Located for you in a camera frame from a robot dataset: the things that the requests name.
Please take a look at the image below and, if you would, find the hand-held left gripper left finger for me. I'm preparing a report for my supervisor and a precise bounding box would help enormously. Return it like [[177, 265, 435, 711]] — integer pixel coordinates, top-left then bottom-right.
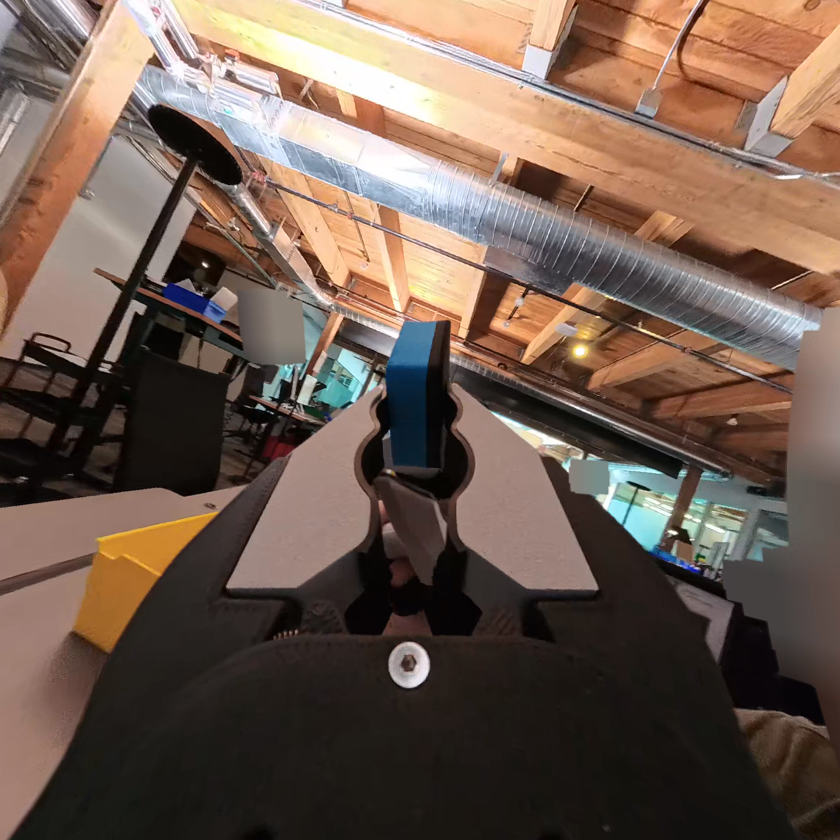
[[225, 386, 395, 636]]

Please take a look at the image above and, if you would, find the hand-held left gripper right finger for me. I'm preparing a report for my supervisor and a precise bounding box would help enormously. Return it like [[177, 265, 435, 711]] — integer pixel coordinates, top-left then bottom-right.
[[430, 384, 599, 636]]

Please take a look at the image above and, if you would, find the wooden support post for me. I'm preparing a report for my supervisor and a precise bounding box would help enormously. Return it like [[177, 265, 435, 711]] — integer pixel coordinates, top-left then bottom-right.
[[0, 0, 157, 329]]

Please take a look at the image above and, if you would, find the person's right hand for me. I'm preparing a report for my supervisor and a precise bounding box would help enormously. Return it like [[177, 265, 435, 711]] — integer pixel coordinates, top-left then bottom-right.
[[377, 500, 422, 589]]

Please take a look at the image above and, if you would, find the blue foam block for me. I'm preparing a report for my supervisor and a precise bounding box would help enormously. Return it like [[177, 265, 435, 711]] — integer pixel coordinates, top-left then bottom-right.
[[385, 320, 454, 476]]

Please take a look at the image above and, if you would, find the small black cart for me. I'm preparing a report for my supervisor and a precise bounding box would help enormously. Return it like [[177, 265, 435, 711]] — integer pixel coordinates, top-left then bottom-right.
[[0, 332, 126, 460]]

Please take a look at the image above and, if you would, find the black straight-back chair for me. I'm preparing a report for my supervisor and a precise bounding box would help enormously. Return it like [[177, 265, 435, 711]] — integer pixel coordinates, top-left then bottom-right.
[[120, 348, 232, 494]]

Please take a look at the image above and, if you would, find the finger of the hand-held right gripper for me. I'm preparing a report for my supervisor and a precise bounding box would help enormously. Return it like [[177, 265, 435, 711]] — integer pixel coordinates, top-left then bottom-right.
[[373, 469, 450, 586]]

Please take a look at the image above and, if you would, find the long silver ceiling duct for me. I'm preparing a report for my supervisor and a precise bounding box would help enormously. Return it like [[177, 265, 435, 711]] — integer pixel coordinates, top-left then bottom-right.
[[134, 64, 823, 373]]

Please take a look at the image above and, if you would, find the blue bin with white boxes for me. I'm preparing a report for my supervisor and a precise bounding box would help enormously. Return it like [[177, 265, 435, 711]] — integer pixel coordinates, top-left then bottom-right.
[[163, 281, 227, 320]]

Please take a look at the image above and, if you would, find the wooden standing desk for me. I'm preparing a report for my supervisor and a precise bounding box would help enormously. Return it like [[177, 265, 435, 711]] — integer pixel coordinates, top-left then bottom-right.
[[94, 268, 247, 368]]

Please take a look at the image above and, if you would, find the black pole stand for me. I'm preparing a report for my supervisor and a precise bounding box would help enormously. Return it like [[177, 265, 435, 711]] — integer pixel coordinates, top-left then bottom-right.
[[66, 104, 244, 473]]

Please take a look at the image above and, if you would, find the yellow plastic bin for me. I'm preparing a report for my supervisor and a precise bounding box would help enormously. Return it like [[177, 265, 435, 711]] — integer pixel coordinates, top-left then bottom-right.
[[72, 512, 221, 654]]

